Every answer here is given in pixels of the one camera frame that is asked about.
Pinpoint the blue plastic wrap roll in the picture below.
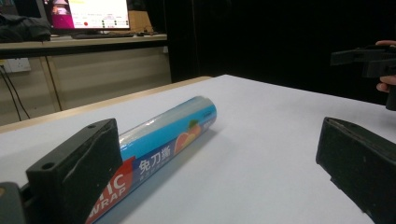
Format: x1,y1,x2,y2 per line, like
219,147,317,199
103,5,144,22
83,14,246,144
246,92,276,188
85,95,218,224

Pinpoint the black cable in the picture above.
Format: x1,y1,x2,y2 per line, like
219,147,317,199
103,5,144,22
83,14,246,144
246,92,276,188
0,65,32,121

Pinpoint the wooden desk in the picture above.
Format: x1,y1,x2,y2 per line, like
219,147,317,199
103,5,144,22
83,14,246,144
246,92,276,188
0,33,173,125

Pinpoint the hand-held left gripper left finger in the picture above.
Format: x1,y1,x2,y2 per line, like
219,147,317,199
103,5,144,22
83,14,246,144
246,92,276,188
25,118,123,224

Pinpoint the dark cloth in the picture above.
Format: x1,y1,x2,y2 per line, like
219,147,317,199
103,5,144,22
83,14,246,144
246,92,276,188
0,12,52,44

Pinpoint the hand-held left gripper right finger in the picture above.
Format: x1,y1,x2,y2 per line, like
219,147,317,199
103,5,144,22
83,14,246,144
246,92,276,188
315,117,396,224

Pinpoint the cardboard box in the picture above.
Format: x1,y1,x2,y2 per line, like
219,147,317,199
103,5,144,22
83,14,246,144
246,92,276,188
128,9,155,34

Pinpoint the white wall socket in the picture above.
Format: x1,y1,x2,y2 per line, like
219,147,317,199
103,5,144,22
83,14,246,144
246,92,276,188
3,57,32,74

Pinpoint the computer monitor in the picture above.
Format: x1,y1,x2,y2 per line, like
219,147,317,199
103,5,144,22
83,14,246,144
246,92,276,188
36,0,132,35

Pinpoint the black keyboard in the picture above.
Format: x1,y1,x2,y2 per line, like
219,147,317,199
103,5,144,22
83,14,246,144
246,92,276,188
71,31,135,40

